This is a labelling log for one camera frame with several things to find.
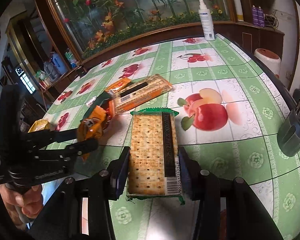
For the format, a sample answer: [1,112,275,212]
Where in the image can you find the small orange snack pouch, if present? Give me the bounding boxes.
[76,104,111,162]

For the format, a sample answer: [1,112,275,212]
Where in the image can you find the green wafer cracker packet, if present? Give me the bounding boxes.
[127,108,185,205]

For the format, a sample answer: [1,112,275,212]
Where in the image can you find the orange cracker packet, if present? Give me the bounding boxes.
[109,74,172,115]

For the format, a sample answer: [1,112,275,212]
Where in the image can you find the person's left hand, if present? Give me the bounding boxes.
[0,184,43,230]

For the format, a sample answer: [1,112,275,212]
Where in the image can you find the yellow snack tray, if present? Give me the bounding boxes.
[28,119,51,133]

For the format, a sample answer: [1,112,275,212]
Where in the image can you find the small white candy wrapper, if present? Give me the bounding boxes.
[86,96,97,107]

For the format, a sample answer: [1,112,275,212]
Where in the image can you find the grey plastic jug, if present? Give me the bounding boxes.
[44,61,59,82]

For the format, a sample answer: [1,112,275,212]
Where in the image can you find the blue plastic jug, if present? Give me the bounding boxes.
[51,52,68,75]

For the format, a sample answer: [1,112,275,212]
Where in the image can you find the green fruit pattern tablecloth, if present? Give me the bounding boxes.
[44,35,300,239]

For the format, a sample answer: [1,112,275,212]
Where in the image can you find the floral glass panel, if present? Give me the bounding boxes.
[47,0,236,60]

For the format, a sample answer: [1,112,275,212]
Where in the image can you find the wooden cabinet counter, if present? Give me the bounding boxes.
[41,21,285,102]

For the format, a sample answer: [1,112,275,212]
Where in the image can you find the white spray bottle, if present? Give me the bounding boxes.
[198,0,216,41]

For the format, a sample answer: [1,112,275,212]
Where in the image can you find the purple bottles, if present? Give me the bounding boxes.
[251,5,264,27]

